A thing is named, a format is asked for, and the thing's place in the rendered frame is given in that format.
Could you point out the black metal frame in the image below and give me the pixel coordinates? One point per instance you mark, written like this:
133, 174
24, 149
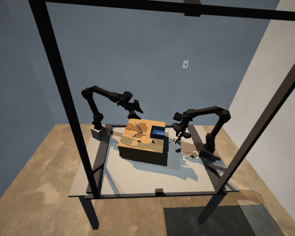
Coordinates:
43, 22

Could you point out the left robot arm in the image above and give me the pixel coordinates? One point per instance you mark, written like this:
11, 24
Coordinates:
120, 99

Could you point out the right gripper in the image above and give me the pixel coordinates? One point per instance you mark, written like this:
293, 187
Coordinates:
184, 134

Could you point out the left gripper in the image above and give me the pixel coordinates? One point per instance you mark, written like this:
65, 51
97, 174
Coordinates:
133, 114

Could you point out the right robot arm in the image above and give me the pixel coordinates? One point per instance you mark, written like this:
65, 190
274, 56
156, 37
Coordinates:
186, 117

